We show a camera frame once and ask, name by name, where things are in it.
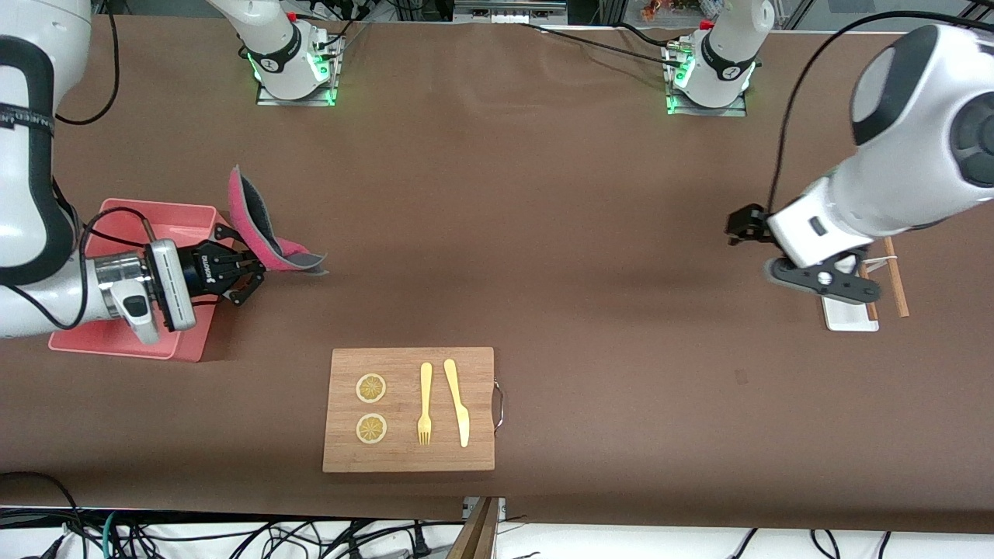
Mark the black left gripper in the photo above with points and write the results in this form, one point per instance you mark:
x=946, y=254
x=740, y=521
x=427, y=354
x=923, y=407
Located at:
x=747, y=223

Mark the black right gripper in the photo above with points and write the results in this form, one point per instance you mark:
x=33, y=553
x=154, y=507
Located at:
x=203, y=270

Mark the pink cloth with grey edge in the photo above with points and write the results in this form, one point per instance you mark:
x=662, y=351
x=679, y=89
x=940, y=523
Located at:
x=289, y=250

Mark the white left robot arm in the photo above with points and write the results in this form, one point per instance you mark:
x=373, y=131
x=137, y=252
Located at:
x=908, y=155

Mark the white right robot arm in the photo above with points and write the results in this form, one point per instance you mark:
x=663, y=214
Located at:
x=15, y=178

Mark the pink plastic bin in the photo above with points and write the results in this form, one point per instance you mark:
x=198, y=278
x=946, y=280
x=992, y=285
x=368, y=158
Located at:
x=178, y=221

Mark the wooden rack rod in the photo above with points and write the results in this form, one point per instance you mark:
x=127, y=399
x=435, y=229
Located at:
x=873, y=310
x=898, y=287

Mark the lemon slice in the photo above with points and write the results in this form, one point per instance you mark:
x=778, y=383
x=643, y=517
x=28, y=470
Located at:
x=370, y=388
x=371, y=428

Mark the yellow plastic fork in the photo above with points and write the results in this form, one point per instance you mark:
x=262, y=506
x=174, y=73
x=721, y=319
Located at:
x=425, y=388

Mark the wooden cutting board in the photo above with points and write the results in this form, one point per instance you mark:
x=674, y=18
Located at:
x=404, y=458

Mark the yellow plastic knife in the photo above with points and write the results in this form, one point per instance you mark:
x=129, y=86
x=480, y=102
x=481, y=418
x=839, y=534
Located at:
x=460, y=411

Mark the wooden stand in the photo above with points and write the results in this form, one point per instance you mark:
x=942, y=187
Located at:
x=475, y=536

